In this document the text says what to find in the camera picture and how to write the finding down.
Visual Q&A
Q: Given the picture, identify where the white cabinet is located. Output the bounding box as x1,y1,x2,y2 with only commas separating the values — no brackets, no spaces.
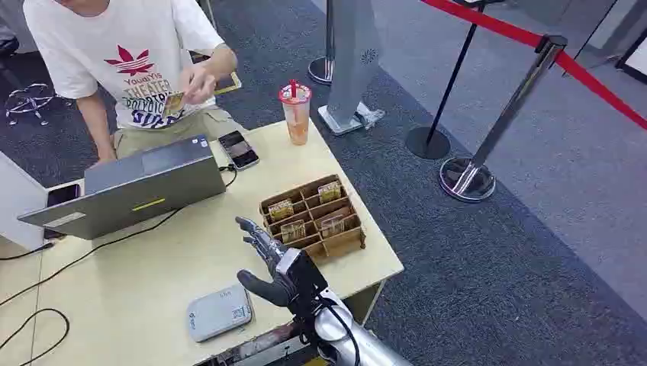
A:
0,151,85,251

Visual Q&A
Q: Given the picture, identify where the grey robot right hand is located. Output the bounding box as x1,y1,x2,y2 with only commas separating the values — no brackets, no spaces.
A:
235,217,299,308

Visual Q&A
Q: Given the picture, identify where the yellow framed board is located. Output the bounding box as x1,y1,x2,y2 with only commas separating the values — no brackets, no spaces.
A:
189,50,243,96

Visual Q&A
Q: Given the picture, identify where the clear plastic bag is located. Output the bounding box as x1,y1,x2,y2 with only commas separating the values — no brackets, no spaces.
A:
356,101,386,130

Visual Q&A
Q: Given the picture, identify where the grey laptop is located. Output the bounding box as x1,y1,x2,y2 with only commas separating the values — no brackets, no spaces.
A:
18,133,227,241

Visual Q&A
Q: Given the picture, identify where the chrome stanchion behind kiosk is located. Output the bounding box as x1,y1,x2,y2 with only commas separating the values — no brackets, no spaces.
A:
308,0,336,86

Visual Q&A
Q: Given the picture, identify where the chrome stanchion post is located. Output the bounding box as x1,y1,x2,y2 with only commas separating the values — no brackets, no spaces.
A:
438,34,568,204

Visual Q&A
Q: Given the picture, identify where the person's left hand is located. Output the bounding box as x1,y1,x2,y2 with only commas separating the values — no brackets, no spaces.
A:
179,63,218,105

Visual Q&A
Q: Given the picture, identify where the short black cable plug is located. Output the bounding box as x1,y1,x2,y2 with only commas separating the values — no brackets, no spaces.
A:
0,242,56,262

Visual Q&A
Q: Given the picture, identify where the black stanchion post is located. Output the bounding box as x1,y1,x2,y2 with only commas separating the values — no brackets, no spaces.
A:
405,0,489,161

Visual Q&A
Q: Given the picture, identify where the black laptop cable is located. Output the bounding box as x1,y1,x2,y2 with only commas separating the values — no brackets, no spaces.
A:
0,164,239,307

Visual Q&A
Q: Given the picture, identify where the grey metal bar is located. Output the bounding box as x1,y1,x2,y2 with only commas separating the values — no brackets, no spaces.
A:
194,322,314,366

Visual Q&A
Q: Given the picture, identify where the grey kiosk pillar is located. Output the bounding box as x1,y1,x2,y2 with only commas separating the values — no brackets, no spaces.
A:
317,0,385,136

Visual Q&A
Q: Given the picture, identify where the black framed sign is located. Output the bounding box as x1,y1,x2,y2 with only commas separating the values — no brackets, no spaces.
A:
613,25,647,85

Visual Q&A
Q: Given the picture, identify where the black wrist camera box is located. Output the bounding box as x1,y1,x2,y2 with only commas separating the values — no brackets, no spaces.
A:
275,248,330,305

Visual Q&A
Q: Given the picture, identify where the black looped cable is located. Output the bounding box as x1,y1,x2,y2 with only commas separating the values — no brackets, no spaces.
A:
0,308,71,366

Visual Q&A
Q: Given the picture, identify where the black smartphone with case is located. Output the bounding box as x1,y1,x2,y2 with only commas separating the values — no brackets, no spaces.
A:
217,130,261,172

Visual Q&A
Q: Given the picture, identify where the black phone on cabinet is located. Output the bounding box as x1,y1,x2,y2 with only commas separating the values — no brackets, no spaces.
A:
46,183,82,208

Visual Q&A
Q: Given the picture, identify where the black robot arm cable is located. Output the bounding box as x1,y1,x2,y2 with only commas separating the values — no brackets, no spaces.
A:
301,295,362,366

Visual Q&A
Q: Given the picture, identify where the chrome chair base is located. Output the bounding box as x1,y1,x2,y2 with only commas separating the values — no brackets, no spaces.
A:
5,83,72,127

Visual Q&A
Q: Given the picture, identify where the orange drink cup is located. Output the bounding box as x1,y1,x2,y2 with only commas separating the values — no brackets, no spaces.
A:
278,80,313,146

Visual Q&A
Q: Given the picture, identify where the grey card reader device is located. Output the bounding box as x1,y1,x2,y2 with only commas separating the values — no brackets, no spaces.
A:
185,284,254,343

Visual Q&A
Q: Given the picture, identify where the person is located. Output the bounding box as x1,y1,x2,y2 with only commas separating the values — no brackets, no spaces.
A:
22,0,249,164

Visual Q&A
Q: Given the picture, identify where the red barrier belt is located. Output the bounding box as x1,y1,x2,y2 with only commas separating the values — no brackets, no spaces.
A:
419,0,647,131

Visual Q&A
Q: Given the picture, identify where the card with gold print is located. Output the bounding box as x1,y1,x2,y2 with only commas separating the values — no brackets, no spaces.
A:
163,91,186,120
317,181,343,204
320,216,346,239
268,199,295,222
280,220,307,245

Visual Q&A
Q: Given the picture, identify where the wooden card box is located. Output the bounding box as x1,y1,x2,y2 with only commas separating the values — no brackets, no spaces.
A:
259,174,366,265

